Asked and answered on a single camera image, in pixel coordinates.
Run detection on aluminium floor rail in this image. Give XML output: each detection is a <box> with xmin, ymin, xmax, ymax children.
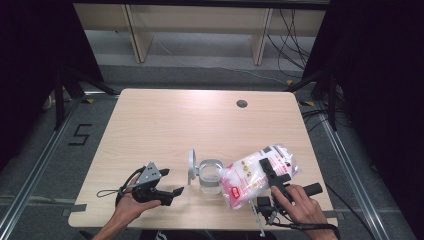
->
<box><xmin>313</xmin><ymin>99</ymin><xmax>389</xmax><ymax>240</ymax></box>
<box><xmin>0</xmin><ymin>96</ymin><xmax>84</xmax><ymax>240</ymax></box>

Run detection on black floor cables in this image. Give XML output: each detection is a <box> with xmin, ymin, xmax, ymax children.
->
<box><xmin>301</xmin><ymin>109</ymin><xmax>351</xmax><ymax>134</ymax></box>

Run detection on red and white sugar bag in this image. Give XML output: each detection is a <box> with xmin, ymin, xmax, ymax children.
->
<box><xmin>218</xmin><ymin>143</ymin><xmax>301</xmax><ymax>210</ymax></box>

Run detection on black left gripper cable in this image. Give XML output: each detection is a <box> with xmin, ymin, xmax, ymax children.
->
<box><xmin>114</xmin><ymin>165</ymin><xmax>148</xmax><ymax>208</ymax></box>

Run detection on light wooden shelf unit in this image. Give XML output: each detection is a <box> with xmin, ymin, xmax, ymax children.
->
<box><xmin>73</xmin><ymin>3</ymin><xmax>327</xmax><ymax>67</ymax></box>

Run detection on grey floor tape strip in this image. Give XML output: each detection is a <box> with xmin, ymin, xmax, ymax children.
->
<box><xmin>61</xmin><ymin>203</ymin><xmax>88</xmax><ymax>218</ymax></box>

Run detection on thin grey lanyard loop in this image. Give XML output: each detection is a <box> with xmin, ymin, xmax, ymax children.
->
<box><xmin>96</xmin><ymin>188</ymin><xmax>134</xmax><ymax>198</ymax></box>

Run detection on black metal stand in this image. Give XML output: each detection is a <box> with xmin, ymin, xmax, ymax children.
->
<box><xmin>53</xmin><ymin>66</ymin><xmax>119</xmax><ymax>131</ymax></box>
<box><xmin>284</xmin><ymin>68</ymin><xmax>338</xmax><ymax>132</ymax></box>

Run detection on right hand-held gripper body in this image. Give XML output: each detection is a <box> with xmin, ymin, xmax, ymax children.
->
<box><xmin>249</xmin><ymin>182</ymin><xmax>324</xmax><ymax>238</ymax></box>

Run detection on black wrist strap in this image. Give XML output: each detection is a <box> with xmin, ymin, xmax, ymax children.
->
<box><xmin>269</xmin><ymin>220</ymin><xmax>342</xmax><ymax>239</ymax></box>

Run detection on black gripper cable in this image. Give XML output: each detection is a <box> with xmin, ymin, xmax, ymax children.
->
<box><xmin>323</xmin><ymin>183</ymin><xmax>378</xmax><ymax>240</ymax></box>
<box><xmin>114</xmin><ymin>165</ymin><xmax>148</xmax><ymax>208</ymax></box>

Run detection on black curtain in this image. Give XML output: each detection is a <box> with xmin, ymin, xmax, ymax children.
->
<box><xmin>0</xmin><ymin>0</ymin><xmax>104</xmax><ymax>171</ymax></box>
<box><xmin>301</xmin><ymin>0</ymin><xmax>424</xmax><ymax>234</ymax></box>

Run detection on person's left hand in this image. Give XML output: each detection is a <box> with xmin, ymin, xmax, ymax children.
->
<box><xmin>114</xmin><ymin>173</ymin><xmax>163</xmax><ymax>223</ymax></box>

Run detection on person's right hand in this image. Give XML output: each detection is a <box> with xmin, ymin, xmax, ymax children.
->
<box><xmin>270</xmin><ymin>184</ymin><xmax>330</xmax><ymax>227</ymax></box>

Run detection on glass jar with white lid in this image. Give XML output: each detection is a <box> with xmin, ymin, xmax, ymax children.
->
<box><xmin>187</xmin><ymin>148</ymin><xmax>225</xmax><ymax>196</ymax></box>

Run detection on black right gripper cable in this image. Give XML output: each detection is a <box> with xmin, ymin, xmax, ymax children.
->
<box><xmin>323</xmin><ymin>183</ymin><xmax>378</xmax><ymax>240</ymax></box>

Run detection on person's dark clothing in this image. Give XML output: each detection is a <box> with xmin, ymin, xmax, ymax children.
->
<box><xmin>138</xmin><ymin>229</ymin><xmax>278</xmax><ymax>240</ymax></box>

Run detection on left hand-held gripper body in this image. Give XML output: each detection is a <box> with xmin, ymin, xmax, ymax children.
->
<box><xmin>132</xmin><ymin>162</ymin><xmax>164</xmax><ymax>205</ymax></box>

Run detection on black hanging cable bundle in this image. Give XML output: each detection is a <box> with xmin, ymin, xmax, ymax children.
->
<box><xmin>266</xmin><ymin>9</ymin><xmax>316</xmax><ymax>80</ymax></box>

